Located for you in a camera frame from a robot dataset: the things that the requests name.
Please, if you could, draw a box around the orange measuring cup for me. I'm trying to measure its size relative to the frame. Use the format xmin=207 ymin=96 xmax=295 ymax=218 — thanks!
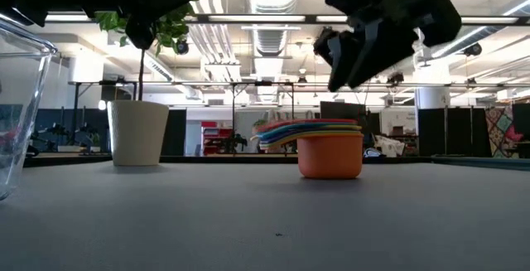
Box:
xmin=296 ymin=133 xmax=365 ymax=181

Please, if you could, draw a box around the clear plastic container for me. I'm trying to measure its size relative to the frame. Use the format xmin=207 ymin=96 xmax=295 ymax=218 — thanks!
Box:
xmin=0 ymin=17 xmax=59 ymax=201

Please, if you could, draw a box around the black monitor screen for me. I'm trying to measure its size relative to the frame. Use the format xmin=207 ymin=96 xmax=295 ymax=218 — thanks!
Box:
xmin=319 ymin=100 xmax=368 ymax=121

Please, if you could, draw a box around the black beam with light strips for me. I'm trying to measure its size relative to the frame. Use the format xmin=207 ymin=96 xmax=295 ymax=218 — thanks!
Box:
xmin=43 ymin=12 xmax=530 ymax=27

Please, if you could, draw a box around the black partition panel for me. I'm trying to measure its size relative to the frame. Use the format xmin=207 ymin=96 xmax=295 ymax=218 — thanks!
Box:
xmin=417 ymin=107 xmax=486 ymax=157

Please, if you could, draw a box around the green plant in white pot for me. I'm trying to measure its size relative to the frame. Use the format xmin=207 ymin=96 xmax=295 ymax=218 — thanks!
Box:
xmin=94 ymin=0 xmax=196 ymax=167

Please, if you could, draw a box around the red storage shelf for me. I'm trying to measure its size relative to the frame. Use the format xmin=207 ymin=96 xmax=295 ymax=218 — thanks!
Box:
xmin=200 ymin=120 xmax=234 ymax=156

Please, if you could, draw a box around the colourful patchwork quilt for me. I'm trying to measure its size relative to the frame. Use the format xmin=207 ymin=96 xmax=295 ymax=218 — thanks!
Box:
xmin=484 ymin=105 xmax=523 ymax=159

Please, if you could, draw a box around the black metal rig frame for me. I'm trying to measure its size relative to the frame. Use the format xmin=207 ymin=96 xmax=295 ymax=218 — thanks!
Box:
xmin=22 ymin=152 xmax=530 ymax=169

